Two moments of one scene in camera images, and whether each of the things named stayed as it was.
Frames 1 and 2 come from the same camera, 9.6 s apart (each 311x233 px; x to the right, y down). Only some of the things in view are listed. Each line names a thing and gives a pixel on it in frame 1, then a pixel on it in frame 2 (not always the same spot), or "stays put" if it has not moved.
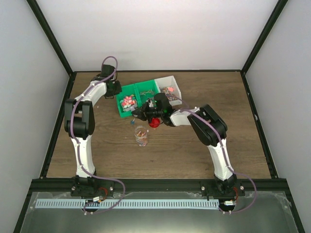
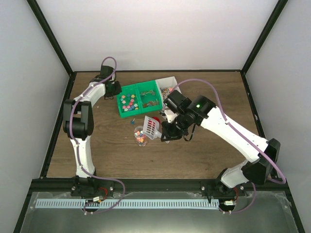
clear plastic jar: (140, 133) stays put
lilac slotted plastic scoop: (129, 103) → (150, 129)
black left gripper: (118, 90) stays put
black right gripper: (143, 115) → (168, 135)
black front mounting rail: (138, 185) stays put
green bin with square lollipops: (145, 90) stays put
